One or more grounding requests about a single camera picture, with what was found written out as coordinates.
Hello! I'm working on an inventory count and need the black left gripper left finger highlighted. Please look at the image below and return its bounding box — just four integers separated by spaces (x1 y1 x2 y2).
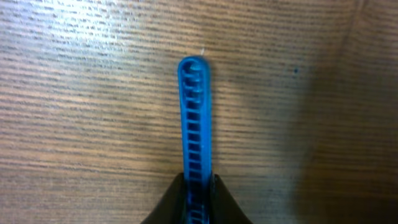
141 173 187 224

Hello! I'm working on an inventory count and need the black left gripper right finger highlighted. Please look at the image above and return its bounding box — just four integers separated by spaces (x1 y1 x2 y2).
209 174 252 224

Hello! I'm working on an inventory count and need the blue disposable razor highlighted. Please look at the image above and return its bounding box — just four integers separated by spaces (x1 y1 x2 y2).
177 55 212 224

